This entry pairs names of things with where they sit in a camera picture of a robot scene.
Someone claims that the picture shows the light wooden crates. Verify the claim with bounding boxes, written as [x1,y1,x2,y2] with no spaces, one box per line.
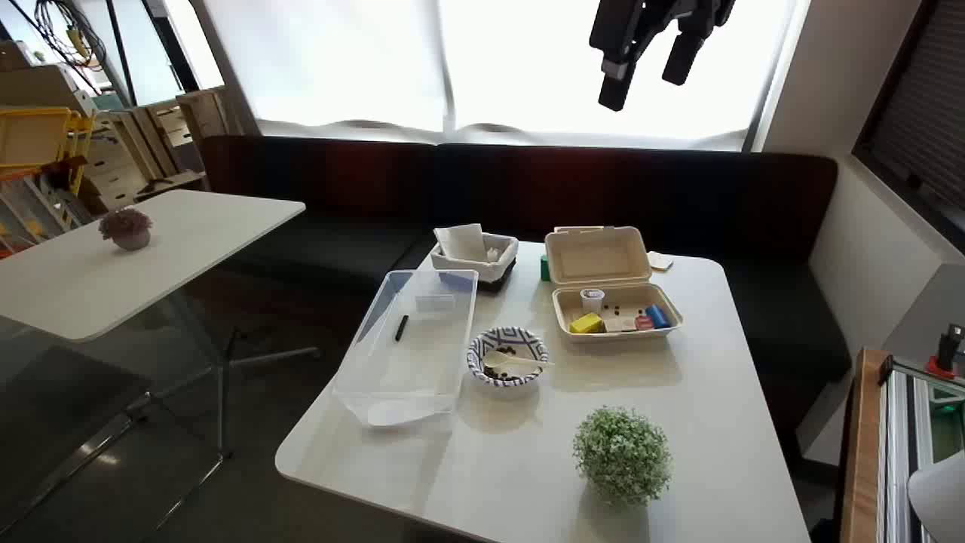
[81,84,251,218]

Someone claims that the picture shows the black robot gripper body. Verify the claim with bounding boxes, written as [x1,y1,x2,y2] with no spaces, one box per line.
[589,0,738,50]

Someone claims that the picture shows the white side table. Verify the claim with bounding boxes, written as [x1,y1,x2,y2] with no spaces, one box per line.
[0,188,310,506]

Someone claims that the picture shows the brown wooden plank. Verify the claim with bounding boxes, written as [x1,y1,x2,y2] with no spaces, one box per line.
[836,343,898,543]

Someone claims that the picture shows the white plastic spoon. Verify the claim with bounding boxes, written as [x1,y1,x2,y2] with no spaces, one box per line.
[480,348,541,380]

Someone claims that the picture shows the white round lamp shade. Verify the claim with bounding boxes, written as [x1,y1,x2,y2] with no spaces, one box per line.
[906,445,965,543]

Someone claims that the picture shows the clear plastic bin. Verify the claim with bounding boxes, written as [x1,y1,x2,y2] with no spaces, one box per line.
[328,265,482,431]

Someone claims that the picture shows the red and black tool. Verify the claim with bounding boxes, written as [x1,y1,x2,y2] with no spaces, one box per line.
[921,319,965,383]

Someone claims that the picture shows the blue patterned paper bowl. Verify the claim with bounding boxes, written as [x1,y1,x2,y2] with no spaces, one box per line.
[465,326,551,397]

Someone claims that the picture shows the yellow rectangular block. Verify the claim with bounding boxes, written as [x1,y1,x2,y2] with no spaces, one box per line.
[565,311,609,337]

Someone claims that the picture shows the beige foam clamshell container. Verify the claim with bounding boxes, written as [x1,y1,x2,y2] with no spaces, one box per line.
[541,222,686,343]

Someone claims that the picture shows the dark window blind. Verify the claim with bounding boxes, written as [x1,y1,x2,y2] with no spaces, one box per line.
[854,0,965,254]

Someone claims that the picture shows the small white square container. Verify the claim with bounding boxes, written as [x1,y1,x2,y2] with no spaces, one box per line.
[429,221,520,286]

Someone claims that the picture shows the black bench sofa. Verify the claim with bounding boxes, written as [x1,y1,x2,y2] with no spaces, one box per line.
[195,133,856,450]

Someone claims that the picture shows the dark coffee beans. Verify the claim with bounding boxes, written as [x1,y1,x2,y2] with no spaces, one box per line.
[480,341,535,386]

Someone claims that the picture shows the yellow metal shelf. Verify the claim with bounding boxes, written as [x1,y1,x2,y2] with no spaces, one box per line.
[0,102,100,195]

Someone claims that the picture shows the green round artificial plant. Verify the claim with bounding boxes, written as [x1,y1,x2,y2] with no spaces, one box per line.
[571,405,672,506]

